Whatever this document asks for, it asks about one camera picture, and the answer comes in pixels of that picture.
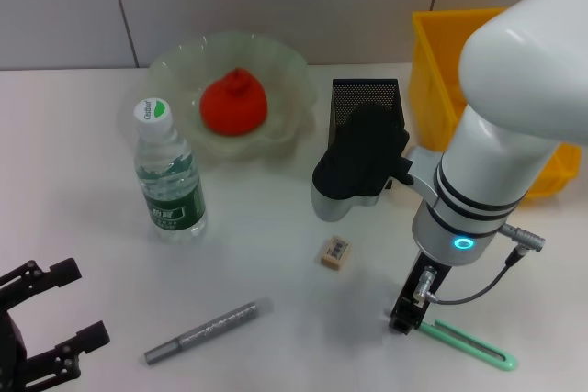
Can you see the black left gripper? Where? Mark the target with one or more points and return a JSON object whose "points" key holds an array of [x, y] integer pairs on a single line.
{"points": [[9, 355]]}

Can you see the translucent green fruit bowl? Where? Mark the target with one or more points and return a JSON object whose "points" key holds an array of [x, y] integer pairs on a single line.
{"points": [[285, 84]]}

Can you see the mint green utility knife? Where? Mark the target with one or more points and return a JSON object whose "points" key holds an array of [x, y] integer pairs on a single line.
{"points": [[468, 341]]}

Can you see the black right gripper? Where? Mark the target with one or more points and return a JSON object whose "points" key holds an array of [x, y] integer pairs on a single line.
{"points": [[441, 272]]}

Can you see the yellow plastic bin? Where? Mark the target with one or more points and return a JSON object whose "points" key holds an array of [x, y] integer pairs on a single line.
{"points": [[432, 89]]}

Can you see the clear green-label water bottle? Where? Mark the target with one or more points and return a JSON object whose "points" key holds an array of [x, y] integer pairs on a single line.
{"points": [[172, 190]]}

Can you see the beige eraser with barcode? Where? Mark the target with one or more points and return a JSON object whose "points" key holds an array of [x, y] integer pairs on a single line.
{"points": [[335, 252]]}

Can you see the silver glitter pen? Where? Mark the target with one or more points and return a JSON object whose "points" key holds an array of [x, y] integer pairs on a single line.
{"points": [[206, 332]]}

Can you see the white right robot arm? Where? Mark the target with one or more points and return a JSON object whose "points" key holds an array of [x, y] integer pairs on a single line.
{"points": [[505, 89]]}

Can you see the right wrist camera housing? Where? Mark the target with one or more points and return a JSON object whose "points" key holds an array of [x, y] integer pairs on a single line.
{"points": [[363, 158]]}

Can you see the silver round connector plug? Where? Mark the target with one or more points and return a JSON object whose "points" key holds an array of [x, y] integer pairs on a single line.
{"points": [[523, 235]]}

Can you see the black mesh pen holder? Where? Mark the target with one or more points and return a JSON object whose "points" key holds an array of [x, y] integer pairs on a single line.
{"points": [[358, 93]]}

